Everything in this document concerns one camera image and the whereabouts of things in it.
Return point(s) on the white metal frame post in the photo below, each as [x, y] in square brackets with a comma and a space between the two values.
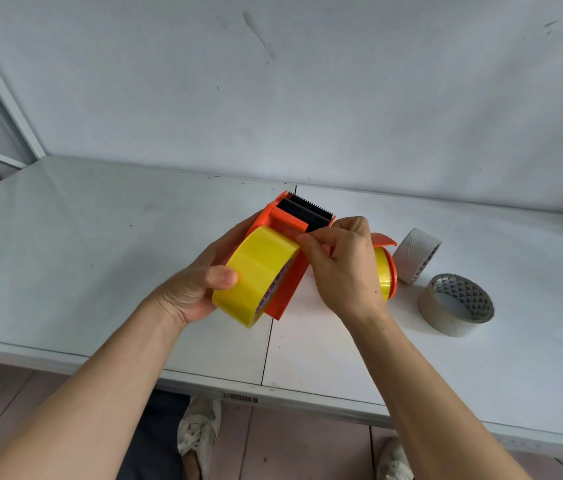
[6, 92]

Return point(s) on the person's left hand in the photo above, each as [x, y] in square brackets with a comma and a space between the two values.
[191, 289]

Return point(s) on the person's right forearm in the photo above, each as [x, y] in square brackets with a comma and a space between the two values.
[426, 409]

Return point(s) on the orange tape dispenser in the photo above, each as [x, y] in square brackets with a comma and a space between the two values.
[392, 274]
[289, 289]

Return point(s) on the person's right hand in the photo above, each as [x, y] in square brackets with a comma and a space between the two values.
[346, 274]

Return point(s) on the person's left forearm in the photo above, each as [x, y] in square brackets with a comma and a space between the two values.
[76, 404]

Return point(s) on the barcode sticker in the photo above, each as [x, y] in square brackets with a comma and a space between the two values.
[240, 397]

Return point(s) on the white shoe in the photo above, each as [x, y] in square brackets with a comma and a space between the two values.
[394, 462]
[199, 424]

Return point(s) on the white tape core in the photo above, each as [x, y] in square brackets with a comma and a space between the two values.
[411, 249]
[436, 314]

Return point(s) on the white right shoe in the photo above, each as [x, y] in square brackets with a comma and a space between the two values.
[394, 462]

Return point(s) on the yellow tape roll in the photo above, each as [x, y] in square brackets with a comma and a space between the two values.
[383, 272]
[256, 264]

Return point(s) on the white left shoe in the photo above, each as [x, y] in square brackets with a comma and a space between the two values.
[199, 424]

